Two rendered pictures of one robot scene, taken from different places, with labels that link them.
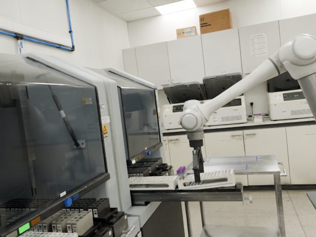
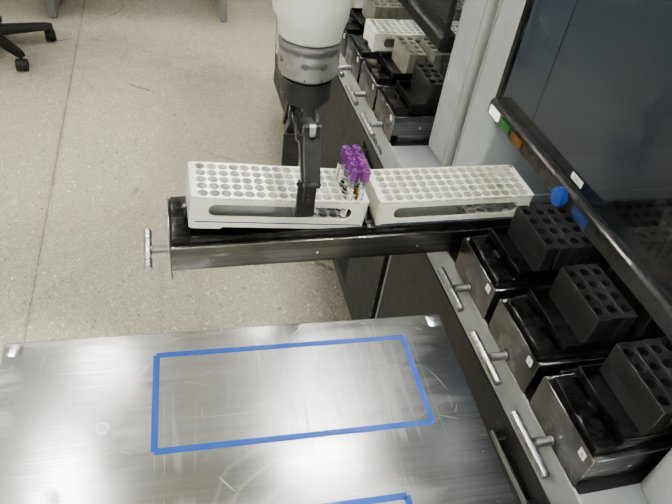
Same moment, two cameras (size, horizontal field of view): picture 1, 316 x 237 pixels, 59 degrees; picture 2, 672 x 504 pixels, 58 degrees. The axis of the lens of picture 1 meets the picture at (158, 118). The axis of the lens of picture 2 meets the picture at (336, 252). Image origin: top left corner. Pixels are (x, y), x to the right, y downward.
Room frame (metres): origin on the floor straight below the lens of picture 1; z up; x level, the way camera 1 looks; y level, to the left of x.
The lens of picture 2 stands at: (2.21, -0.63, 1.48)
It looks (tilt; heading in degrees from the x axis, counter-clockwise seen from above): 41 degrees down; 143
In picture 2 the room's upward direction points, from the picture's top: 9 degrees clockwise
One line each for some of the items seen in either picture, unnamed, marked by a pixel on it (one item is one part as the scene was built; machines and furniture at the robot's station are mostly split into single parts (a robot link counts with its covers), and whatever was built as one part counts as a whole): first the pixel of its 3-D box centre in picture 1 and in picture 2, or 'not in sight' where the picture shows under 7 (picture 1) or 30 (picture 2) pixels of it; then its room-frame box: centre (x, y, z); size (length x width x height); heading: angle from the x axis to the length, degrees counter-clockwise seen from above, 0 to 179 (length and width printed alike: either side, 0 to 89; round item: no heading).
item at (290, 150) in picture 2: (197, 175); (290, 151); (1.42, -0.17, 0.89); 0.03 x 0.01 x 0.07; 72
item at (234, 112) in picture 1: (224, 98); not in sight; (3.97, -0.98, 1.24); 0.62 x 0.56 x 0.69; 162
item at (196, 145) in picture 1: (196, 147); (304, 101); (1.49, -0.19, 1.03); 0.08 x 0.07 x 0.09; 162
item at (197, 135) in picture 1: (195, 134); (308, 55); (1.49, -0.19, 1.10); 0.09 x 0.09 x 0.06
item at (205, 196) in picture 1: (182, 193); (349, 223); (1.52, -0.09, 0.78); 0.73 x 0.14 x 0.09; 72
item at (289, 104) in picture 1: (289, 91); not in sight; (3.70, -1.79, 1.25); 0.62 x 0.56 x 0.69; 162
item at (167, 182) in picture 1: (151, 184); (446, 196); (1.57, 0.08, 0.83); 0.30 x 0.10 x 0.06; 72
